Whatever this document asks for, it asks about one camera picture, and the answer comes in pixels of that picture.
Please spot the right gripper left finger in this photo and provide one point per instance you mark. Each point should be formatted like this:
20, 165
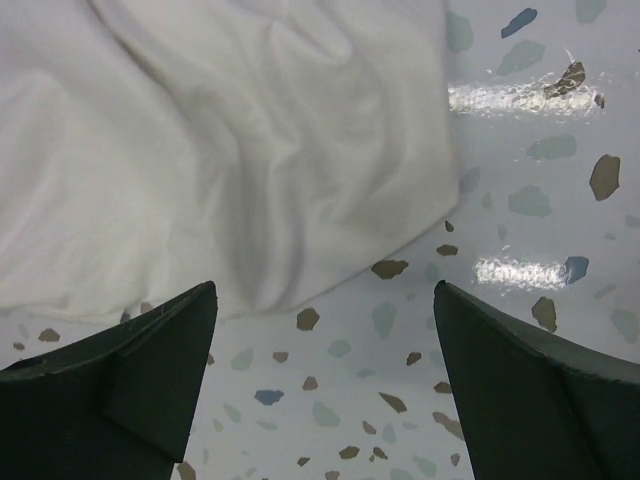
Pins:
118, 404

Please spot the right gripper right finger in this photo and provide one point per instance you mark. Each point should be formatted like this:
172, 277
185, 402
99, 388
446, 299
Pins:
533, 405

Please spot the white printed t shirt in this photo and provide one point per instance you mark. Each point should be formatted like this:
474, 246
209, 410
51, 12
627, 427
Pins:
274, 148

